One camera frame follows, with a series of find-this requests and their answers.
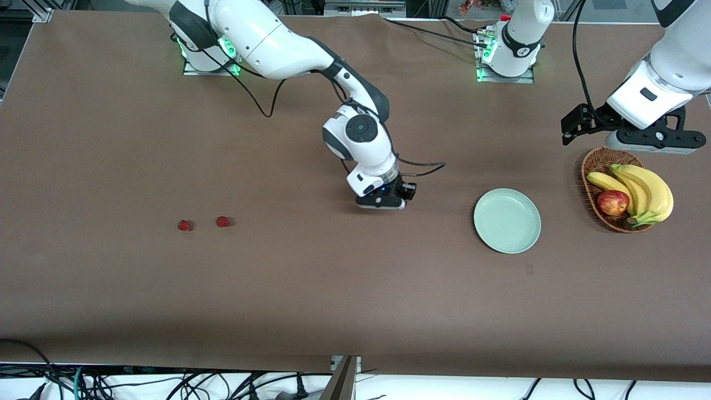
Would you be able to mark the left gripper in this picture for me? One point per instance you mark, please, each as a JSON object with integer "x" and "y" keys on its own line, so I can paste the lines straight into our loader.
{"x": 600, "y": 119}

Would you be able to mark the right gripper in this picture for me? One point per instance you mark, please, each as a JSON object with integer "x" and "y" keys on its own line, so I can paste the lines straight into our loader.
{"x": 401, "y": 187}

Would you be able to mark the red strawberry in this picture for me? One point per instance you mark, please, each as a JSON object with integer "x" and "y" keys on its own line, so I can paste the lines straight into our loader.
{"x": 223, "y": 221}
{"x": 184, "y": 225}

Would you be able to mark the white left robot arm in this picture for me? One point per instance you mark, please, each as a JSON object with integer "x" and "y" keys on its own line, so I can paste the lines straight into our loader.
{"x": 522, "y": 39}

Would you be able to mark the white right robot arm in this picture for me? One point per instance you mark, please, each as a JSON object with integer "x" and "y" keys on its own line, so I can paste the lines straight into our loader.
{"x": 266, "y": 44}

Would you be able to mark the light green plate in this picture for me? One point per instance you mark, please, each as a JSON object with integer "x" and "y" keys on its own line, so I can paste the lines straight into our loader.
{"x": 507, "y": 221}

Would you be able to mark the brown wicker basket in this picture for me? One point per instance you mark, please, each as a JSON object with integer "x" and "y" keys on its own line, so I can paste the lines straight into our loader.
{"x": 591, "y": 166}

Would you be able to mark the small yellow banana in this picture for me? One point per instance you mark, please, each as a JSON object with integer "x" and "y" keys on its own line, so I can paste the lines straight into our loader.
{"x": 602, "y": 180}

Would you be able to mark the red apple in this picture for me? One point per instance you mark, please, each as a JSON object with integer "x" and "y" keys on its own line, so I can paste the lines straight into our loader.
{"x": 613, "y": 203}

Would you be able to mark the large yellow banana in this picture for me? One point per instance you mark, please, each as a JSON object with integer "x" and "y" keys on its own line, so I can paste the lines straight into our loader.
{"x": 661, "y": 191}

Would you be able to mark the orange red plastic item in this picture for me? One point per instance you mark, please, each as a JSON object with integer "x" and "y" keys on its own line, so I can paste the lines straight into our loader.
{"x": 466, "y": 6}

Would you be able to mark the grey metal box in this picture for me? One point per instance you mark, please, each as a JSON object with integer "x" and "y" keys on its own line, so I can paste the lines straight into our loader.
{"x": 361, "y": 8}

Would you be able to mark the brown table cover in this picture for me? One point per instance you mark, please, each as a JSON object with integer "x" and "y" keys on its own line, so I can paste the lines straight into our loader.
{"x": 166, "y": 305}

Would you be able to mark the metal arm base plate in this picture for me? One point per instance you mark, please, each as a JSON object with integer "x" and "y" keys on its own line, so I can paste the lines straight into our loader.
{"x": 511, "y": 80}
{"x": 191, "y": 72}

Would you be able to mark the metal frame post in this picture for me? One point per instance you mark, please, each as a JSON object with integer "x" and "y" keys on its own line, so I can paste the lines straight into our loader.
{"x": 341, "y": 383}

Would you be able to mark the aluminium frame profile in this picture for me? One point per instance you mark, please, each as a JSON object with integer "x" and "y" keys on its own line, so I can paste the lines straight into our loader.
{"x": 41, "y": 16}

